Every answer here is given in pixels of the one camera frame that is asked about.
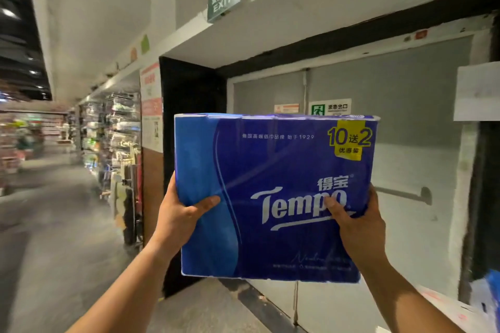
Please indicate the person's left hand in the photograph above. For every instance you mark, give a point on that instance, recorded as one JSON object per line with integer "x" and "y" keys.
{"x": 176, "y": 218}

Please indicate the person's right hand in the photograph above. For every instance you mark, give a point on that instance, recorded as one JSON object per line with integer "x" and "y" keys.
{"x": 358, "y": 233}

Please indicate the person's left thumb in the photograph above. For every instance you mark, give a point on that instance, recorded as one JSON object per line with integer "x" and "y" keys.
{"x": 206, "y": 202}

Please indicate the person's right thumb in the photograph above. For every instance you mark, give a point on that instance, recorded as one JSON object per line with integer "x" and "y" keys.
{"x": 334, "y": 208}

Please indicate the blue tissue roll pack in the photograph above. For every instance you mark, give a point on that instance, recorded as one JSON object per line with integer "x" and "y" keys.
{"x": 273, "y": 196}

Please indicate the person's left forearm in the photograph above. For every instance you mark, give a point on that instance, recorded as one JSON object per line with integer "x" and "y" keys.
{"x": 124, "y": 288}

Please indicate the person's right forearm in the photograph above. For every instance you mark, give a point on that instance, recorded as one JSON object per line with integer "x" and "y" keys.
{"x": 406, "y": 295}

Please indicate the grey double exit door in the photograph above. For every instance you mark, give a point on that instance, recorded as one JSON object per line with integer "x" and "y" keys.
{"x": 390, "y": 141}

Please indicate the rack of hanging merchandise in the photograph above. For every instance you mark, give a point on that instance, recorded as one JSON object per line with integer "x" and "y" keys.
{"x": 117, "y": 161}

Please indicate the green running-man door sign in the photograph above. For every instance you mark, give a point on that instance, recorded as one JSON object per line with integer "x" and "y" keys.
{"x": 329, "y": 107}

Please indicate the orange and white door label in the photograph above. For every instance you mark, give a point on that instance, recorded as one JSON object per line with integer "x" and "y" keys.
{"x": 286, "y": 108}

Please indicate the white paper notice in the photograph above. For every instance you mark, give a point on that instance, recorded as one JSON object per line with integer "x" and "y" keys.
{"x": 477, "y": 90}

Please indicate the store shelves with goods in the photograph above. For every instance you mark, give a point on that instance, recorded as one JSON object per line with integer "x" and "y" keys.
{"x": 27, "y": 137}

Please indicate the small red door sticker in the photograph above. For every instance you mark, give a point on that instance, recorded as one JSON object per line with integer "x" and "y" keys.
{"x": 421, "y": 34}

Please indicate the red and white wall poster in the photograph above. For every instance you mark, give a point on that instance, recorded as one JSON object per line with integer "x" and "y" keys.
{"x": 151, "y": 106}

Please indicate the orange wall sticker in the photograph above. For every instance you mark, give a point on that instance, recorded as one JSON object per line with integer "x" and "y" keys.
{"x": 133, "y": 54}

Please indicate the green wall sticker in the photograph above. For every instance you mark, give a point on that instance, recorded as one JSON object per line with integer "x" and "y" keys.
{"x": 145, "y": 44}

